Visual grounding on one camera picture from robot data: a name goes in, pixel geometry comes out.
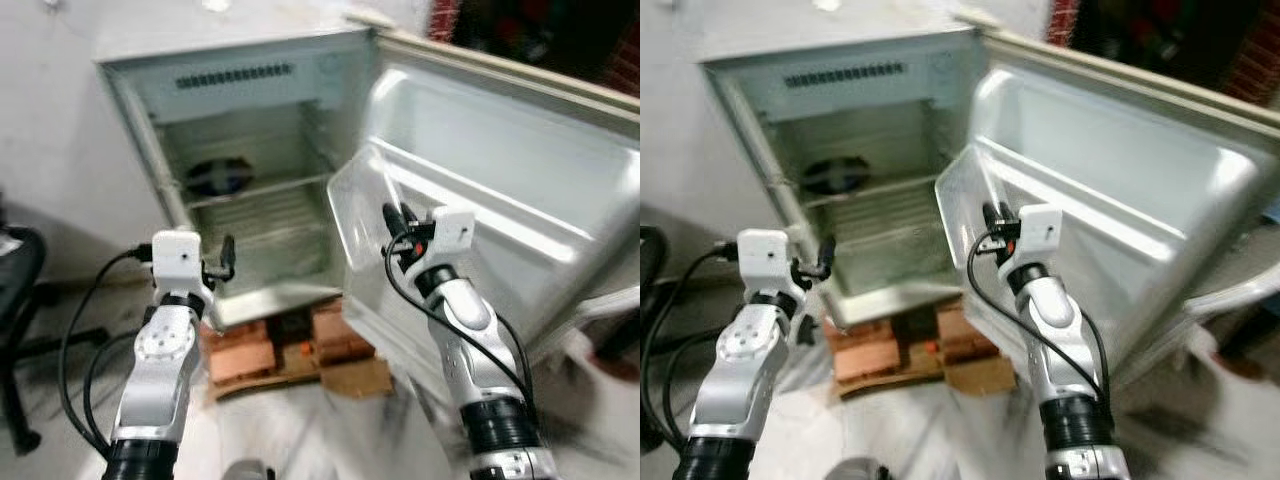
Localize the clear door shelf cover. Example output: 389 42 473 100
934 143 1031 336
327 143 426 336

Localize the wire fridge shelf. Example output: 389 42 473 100
800 170 946 211
184 172 338 213

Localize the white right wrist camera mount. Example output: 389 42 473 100
424 206 477 264
1014 204 1064 264

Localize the dark round bowl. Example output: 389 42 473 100
800 154 872 197
184 157 254 199

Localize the silver fridge door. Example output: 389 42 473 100
934 10 1280 393
327 10 641 393

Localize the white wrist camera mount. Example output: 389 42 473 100
736 229 802 301
151 229 214 301
424 206 477 264
1014 204 1064 264

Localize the red brick stack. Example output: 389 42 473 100
314 299 378 367
934 299 993 367
199 318 278 388
829 316 903 387

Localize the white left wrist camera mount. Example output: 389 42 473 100
736 229 802 301
151 229 214 301

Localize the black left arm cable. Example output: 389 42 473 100
82 330 142 447
641 247 742 453
59 247 157 457
661 330 722 443

